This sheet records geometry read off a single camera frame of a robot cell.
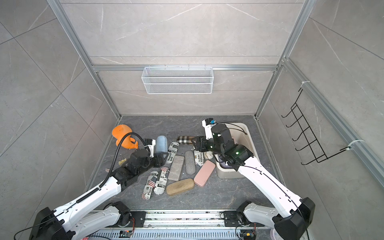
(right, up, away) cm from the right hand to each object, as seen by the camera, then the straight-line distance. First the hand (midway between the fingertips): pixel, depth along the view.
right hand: (197, 139), depth 71 cm
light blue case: (-19, -3, +7) cm, 20 cm away
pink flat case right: (+4, -22, +16) cm, 27 cm away
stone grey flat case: (-13, -19, +17) cm, 28 cm away
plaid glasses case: (-8, -3, +30) cm, 31 cm away
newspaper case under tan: (-16, -9, +26) cm, 32 cm away
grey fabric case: (-4, -16, +20) cm, 26 cm away
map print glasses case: (+8, -12, +24) cm, 28 cm away
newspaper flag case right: (-20, -26, +11) cm, 35 cm away
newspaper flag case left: (-27, -26, +11) cm, 39 cm away
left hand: (-17, -8, +8) cm, 20 cm away
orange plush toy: (-53, +3, +30) cm, 61 cm away
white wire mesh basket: (-13, +38, +30) cm, 50 cm away
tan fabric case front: (-10, -27, +11) cm, 31 cm away
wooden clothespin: (-55, -20, +19) cm, 62 cm away
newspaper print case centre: (+1, -14, +22) cm, 26 cm away
